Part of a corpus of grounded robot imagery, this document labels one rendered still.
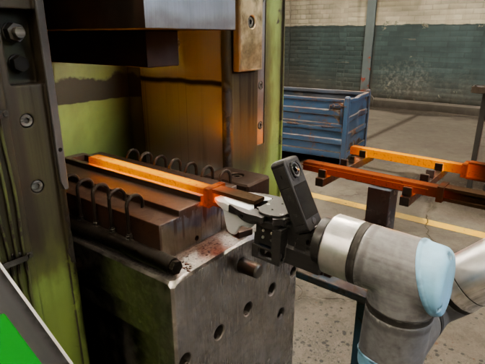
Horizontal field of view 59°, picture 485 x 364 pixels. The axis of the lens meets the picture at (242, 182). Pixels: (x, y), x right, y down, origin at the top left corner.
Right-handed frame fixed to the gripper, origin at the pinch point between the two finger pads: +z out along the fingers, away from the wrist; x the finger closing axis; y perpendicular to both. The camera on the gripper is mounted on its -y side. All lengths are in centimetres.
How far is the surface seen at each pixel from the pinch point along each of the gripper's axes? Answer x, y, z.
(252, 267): 0.1, 11.9, -6.5
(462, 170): 62, 5, -27
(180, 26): -5.9, -27.1, 4.3
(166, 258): -14.6, 5.7, -0.8
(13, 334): -41.4, -2.9, -10.9
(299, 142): 333, 86, 167
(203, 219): -2.0, 4.9, 2.9
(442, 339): 124, 99, -25
